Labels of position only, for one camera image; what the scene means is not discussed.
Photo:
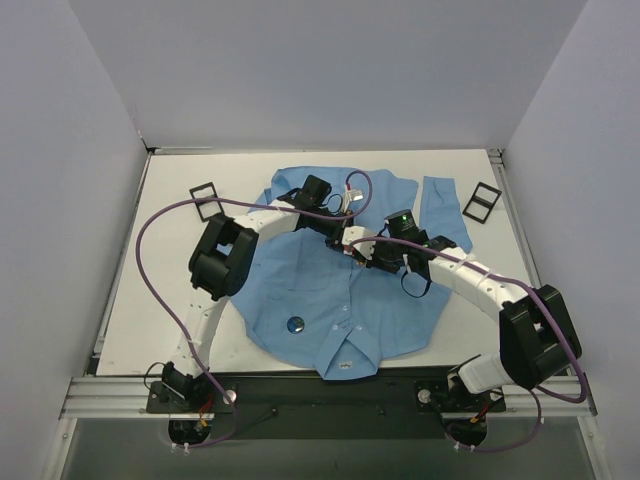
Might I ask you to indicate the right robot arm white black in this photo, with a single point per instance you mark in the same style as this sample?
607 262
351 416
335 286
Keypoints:
537 338

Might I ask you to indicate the right black rectangular frame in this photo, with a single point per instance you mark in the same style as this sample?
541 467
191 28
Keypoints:
482 202

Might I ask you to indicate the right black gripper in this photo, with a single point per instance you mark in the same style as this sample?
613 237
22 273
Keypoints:
379 256

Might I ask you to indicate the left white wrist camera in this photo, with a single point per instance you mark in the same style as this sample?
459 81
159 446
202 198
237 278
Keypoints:
353 195

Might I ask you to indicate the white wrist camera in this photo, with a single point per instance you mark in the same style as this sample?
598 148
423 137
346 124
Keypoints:
353 195
357 237

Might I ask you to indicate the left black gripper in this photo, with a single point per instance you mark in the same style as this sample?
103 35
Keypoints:
338 235

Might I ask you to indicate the left black rectangular frame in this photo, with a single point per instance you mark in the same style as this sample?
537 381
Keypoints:
207 206

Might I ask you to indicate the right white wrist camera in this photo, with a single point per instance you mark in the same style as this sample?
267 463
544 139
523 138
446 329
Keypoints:
357 237

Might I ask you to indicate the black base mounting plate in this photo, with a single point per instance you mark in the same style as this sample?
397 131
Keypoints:
333 423

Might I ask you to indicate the blue button-up shirt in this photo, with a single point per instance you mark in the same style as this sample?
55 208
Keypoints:
354 317

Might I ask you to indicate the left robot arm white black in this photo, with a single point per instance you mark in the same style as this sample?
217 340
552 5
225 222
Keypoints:
220 265

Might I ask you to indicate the round blue badge pin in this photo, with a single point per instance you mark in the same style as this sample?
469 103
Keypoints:
295 324

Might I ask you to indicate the black rectangular frame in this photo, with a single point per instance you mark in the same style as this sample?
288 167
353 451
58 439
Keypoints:
482 202
207 206

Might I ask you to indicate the aluminium front rail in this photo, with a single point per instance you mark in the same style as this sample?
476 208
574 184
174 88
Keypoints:
132 398

